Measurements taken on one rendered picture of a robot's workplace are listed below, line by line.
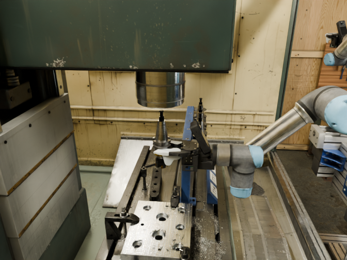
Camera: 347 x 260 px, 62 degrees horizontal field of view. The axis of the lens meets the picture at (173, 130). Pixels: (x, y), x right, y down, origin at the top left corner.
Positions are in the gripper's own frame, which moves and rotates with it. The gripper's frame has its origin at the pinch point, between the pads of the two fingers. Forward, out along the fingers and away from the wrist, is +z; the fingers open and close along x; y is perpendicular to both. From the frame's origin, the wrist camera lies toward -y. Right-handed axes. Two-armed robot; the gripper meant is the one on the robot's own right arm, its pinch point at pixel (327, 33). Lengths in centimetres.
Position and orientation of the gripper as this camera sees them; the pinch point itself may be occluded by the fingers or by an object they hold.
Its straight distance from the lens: 230.9
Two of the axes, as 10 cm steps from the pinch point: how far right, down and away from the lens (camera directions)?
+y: 1.3, 9.0, 4.0
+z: -1.4, -3.9, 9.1
